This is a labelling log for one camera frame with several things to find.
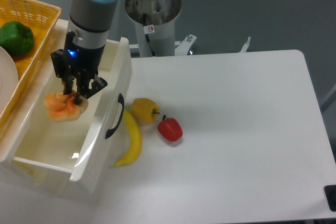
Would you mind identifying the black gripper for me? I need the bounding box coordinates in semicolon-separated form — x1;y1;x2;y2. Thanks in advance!
51;31;108;105

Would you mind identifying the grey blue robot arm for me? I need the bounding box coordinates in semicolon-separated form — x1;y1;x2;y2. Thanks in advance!
51;0;182;105

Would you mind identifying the white open upper drawer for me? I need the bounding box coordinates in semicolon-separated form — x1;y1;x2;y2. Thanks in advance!
13;38;132;187

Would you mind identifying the white plate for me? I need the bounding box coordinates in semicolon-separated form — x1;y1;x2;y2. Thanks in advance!
0;47;18;112

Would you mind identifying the yellow bell pepper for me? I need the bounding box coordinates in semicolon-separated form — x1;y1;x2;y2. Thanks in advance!
131;98;160;124

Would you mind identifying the green bell pepper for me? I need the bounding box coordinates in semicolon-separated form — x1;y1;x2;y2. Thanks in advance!
1;21;34;57

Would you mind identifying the yellow banana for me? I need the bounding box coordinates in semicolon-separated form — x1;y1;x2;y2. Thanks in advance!
114;110;142;167

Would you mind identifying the yellow woven basket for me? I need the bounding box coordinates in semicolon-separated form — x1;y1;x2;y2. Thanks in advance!
1;0;61;125

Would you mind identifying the red bell pepper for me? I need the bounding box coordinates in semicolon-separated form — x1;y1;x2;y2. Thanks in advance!
157;115;183;142

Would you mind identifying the black object at table edge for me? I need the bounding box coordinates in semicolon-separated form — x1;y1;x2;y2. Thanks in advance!
324;185;336;212

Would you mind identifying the black drawer handle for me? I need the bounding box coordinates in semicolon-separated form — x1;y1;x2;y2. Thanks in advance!
104;93;125;140

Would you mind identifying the black cable on pedestal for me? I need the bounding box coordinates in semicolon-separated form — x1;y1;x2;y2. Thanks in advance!
142;13;157;57

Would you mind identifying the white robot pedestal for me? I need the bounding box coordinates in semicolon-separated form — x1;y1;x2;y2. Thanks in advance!
125;0;182;57

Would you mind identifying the metal bracket behind table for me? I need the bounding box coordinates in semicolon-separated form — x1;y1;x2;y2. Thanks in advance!
174;34;197;56

